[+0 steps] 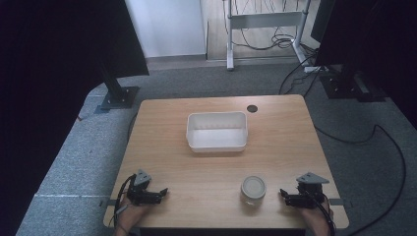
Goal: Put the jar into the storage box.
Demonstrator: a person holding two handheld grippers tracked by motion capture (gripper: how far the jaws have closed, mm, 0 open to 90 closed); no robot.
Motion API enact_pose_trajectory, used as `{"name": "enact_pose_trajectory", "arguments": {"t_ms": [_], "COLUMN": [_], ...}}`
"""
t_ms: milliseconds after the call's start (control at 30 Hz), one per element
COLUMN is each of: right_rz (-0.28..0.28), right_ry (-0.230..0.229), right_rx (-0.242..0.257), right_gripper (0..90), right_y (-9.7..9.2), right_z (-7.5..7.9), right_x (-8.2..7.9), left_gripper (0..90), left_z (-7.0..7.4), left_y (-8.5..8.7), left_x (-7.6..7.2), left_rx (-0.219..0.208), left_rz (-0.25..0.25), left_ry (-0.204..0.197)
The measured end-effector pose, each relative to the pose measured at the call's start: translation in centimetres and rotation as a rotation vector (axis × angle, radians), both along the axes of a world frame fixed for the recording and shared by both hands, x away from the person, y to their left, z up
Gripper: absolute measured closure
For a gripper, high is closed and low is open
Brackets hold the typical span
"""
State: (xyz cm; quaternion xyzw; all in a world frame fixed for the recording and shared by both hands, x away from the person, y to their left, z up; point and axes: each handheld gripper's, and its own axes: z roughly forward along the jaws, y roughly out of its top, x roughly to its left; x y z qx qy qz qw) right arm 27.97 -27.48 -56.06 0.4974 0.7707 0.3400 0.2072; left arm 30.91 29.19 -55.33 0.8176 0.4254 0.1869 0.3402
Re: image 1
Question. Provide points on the person's left hand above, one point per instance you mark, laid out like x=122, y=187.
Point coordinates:
x=129, y=214

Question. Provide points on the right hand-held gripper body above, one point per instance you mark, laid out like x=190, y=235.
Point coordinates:
x=309, y=191

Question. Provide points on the black curtain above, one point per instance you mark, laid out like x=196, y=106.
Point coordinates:
x=377, y=39
x=49, y=82

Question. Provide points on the person's right hand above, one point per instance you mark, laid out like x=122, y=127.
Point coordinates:
x=314, y=221

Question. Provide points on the dark monitor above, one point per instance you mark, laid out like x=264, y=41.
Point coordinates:
x=321, y=19

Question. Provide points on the black stand with base plate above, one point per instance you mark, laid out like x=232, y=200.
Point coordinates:
x=118, y=95
x=350, y=87

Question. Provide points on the white desk frame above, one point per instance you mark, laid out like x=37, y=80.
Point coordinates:
x=265, y=19

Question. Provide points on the white power strip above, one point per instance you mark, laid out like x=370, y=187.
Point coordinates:
x=314, y=69

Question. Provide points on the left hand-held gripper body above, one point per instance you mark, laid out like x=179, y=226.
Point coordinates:
x=139, y=191

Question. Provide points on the black table grommet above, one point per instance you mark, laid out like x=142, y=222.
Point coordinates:
x=252, y=108

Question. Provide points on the grey table bracket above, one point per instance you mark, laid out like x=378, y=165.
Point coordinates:
x=336, y=201
x=108, y=202

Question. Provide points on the white plastic bin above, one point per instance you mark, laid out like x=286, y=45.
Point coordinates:
x=216, y=131

